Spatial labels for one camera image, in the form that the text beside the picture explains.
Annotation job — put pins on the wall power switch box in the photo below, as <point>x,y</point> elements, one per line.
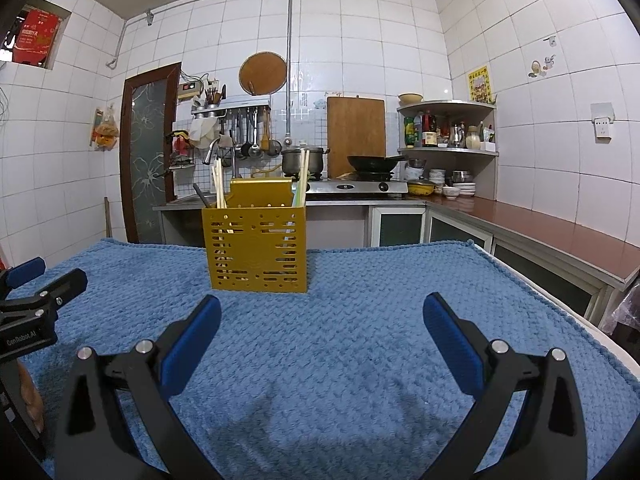
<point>188,88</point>

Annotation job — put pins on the dark grey spoon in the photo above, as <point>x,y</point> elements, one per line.
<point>199,195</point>

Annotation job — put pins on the hanging plastic bag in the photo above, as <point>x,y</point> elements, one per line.
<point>106,132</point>

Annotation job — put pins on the white hanging bag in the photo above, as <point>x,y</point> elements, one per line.
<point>201,132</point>

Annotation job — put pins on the yellow slotted utensil holder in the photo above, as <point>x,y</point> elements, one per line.
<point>255,245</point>

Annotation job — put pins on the white wall socket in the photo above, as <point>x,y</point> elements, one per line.
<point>602,120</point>

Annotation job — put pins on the grey corner shelf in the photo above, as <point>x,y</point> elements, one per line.
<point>487,175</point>

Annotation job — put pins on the wooden cutting board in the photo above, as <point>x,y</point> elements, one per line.
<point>355,130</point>

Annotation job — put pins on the teapot wall sticker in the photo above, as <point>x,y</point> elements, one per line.
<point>537,67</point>

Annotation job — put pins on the row of condiment bottles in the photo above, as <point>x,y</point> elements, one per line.
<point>429,132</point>

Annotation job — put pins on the kitchen counter cabinet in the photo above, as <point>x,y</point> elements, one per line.
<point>540,230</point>

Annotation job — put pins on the black hanging ladle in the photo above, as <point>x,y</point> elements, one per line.
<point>245,150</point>

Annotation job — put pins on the small white bowl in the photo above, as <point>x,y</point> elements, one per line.
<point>450,192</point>

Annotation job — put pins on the yellow basin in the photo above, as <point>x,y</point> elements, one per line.
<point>421,188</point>

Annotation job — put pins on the cream bowl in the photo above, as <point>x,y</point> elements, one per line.
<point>410,98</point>

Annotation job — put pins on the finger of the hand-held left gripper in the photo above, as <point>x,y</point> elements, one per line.
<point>27,269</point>
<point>65,287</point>

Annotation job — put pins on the blue fleece blanket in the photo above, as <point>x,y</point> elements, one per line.
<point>350,320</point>

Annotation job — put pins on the stack of white plates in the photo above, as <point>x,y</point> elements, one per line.
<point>464,189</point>

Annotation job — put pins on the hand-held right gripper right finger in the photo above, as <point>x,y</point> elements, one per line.
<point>450,345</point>

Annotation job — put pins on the round hanging skimmer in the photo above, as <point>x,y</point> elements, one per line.
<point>274,147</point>

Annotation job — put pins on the brown frosted glass door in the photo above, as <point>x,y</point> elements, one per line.
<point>147,160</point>

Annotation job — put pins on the steel cooking pot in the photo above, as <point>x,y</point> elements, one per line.
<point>290,162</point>

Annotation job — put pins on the steel sink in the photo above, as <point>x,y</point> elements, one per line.
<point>187,201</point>

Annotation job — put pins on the red cardboard box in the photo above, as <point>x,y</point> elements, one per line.
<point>36,35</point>

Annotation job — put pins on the wooden stick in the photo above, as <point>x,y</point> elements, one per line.
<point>107,217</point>

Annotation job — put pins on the steel hanging ladle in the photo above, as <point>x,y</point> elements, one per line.
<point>255,150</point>

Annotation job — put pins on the person's left hand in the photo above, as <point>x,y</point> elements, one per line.
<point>32,390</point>

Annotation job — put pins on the steel utensil wall rack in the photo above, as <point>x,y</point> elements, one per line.
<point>235,105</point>

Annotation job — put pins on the pile of wooden chopsticks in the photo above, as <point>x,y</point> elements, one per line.
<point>221,187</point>

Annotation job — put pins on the clear plastic bag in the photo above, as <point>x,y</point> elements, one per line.
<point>622,310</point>

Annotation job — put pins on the steel gas stove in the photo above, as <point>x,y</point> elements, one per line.
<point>350,187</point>

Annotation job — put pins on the steel faucet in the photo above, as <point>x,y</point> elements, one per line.
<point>212,147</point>

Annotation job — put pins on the round wooden board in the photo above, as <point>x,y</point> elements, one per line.
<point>262,72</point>

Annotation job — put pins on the stack of white bowls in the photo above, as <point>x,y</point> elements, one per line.
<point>437,178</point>

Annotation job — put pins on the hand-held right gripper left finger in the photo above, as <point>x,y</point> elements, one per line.
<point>192,342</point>

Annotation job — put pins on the yellow wall poster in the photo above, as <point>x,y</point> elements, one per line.
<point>479,83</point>

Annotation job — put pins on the black wok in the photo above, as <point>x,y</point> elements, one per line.
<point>372,163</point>

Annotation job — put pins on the grey metal wall pipe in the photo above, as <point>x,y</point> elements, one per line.
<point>289,60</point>

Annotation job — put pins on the dark utensil caddy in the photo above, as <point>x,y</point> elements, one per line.
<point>215,96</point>

